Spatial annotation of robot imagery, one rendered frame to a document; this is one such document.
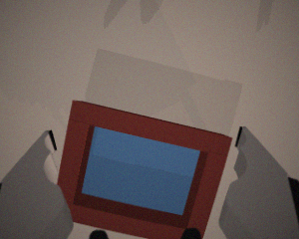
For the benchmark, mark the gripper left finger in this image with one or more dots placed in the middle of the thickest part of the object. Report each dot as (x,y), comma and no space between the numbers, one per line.
(31,205)

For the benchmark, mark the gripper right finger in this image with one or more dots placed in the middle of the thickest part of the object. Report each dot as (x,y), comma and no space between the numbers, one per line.
(264,202)

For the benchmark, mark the beige board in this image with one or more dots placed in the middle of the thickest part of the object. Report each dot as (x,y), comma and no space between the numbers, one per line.
(210,64)

